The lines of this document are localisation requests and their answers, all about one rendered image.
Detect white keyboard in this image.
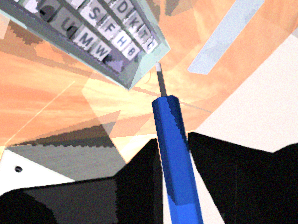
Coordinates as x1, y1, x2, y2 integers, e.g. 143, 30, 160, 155
0, 0, 172, 92

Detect blue stylus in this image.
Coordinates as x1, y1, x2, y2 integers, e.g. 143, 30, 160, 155
151, 61, 204, 224

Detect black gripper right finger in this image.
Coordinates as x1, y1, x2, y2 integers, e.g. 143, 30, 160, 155
187, 132, 298, 224

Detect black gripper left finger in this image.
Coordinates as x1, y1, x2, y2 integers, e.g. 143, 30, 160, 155
0, 138, 164, 224

